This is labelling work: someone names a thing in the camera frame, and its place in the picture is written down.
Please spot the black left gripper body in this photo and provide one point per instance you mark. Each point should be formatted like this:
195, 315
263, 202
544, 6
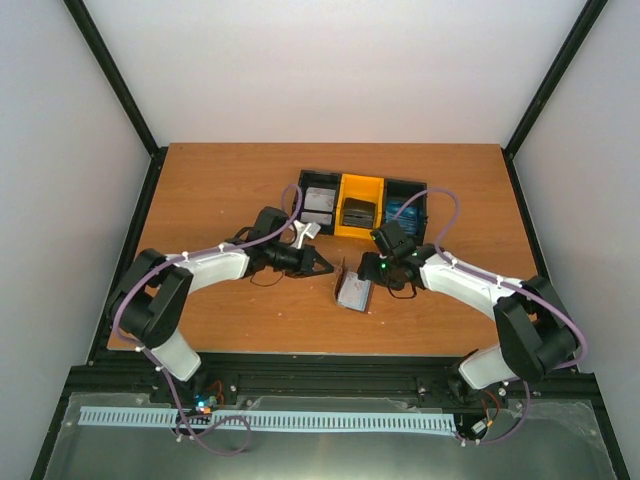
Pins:
287, 263

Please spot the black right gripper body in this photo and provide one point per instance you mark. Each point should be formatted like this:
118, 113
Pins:
383, 274

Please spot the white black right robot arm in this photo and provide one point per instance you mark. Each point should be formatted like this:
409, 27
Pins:
535, 333

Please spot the dark credit card stack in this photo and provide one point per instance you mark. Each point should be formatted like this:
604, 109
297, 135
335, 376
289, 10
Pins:
358, 213

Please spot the black bin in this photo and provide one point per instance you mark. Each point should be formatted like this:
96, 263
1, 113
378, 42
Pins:
404, 201
322, 179

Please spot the black frame post right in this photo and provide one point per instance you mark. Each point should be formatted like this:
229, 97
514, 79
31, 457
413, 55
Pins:
578, 33

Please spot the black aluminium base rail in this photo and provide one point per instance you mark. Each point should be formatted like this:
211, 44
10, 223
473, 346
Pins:
422, 381

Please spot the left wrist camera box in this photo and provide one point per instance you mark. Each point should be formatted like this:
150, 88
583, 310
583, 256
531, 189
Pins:
304, 231

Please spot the brown leather card holder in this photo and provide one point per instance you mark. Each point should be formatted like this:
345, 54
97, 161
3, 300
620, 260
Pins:
340, 272

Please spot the black bin right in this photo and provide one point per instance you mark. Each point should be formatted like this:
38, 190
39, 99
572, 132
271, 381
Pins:
404, 201

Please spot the blue credit card stack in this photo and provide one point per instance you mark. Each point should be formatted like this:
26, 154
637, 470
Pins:
407, 217

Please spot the black frame post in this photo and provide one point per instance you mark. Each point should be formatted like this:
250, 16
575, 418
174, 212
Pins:
86, 25
578, 33

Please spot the light blue cable duct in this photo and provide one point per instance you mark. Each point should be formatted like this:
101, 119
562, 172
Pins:
274, 421

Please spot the black frame post left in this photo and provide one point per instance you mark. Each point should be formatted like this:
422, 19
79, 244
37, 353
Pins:
86, 25

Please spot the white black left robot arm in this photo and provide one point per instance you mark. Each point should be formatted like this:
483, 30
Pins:
148, 302

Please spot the silver credit card stack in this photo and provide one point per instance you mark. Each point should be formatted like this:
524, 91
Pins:
318, 206

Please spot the yellow bin middle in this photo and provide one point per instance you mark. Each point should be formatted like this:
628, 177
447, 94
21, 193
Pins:
368, 188

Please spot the black bin left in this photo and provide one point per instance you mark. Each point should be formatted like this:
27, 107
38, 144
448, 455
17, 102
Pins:
322, 179

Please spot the metal sheet front plate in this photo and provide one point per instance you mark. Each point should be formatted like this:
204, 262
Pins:
531, 439

